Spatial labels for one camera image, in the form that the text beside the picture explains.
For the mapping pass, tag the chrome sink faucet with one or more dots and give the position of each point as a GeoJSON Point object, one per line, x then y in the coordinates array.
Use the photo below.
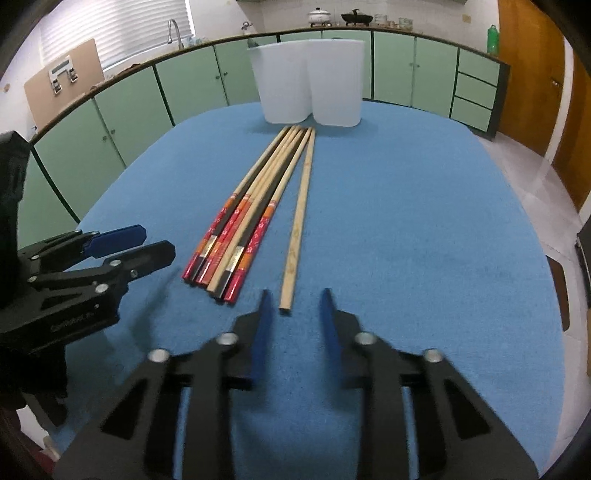
{"type": "Point", "coordinates": [171, 27]}

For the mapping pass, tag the green base cabinet with drawers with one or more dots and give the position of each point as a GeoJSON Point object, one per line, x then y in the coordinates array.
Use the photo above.
{"type": "Point", "coordinates": [392, 69]}

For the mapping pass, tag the blue tablecloth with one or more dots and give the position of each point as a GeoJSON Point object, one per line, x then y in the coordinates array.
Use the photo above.
{"type": "Point", "coordinates": [415, 230]}

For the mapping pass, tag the brown cardboard board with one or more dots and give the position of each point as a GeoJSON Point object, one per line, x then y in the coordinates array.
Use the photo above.
{"type": "Point", "coordinates": [41, 101]}

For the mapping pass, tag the white cooking pot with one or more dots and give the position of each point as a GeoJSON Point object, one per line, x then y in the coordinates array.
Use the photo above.
{"type": "Point", "coordinates": [319, 16]}

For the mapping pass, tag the plain wooden chopstick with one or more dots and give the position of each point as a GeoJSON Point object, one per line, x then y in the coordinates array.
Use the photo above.
{"type": "Point", "coordinates": [217, 281]}
{"type": "Point", "coordinates": [295, 240]}

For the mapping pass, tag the white window blind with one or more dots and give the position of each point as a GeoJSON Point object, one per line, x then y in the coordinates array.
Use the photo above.
{"type": "Point", "coordinates": [115, 23]}

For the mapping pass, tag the brown wooden door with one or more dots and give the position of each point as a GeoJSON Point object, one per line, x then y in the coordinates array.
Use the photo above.
{"type": "Point", "coordinates": [579, 152]}
{"type": "Point", "coordinates": [526, 69]}

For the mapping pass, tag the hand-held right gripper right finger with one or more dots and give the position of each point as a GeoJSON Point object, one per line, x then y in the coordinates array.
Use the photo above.
{"type": "Point", "coordinates": [330, 332]}

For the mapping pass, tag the grey white device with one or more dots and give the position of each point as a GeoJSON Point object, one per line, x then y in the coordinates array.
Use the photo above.
{"type": "Point", "coordinates": [62, 74]}

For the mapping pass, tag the white plastic utensil holder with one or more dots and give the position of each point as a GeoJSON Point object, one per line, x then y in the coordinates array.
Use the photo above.
{"type": "Point", "coordinates": [332, 92]}

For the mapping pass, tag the green base cabinet with sink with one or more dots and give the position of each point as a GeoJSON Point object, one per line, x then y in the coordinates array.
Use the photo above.
{"type": "Point", "coordinates": [129, 106]}

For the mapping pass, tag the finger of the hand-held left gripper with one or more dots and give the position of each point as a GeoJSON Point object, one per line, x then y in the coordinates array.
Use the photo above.
{"type": "Point", "coordinates": [117, 237]}
{"type": "Point", "coordinates": [147, 258]}

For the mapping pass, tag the green plastic bottle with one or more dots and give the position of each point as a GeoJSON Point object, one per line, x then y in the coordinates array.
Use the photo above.
{"type": "Point", "coordinates": [493, 41]}

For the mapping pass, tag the glass jar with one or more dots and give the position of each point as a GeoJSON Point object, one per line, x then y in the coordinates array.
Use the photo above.
{"type": "Point", "coordinates": [381, 19]}
{"type": "Point", "coordinates": [405, 22]}

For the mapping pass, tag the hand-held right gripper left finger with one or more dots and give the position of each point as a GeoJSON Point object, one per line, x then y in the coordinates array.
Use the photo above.
{"type": "Point", "coordinates": [261, 341]}

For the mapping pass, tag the black wok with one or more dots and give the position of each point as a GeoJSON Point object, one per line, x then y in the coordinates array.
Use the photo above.
{"type": "Point", "coordinates": [356, 18]}

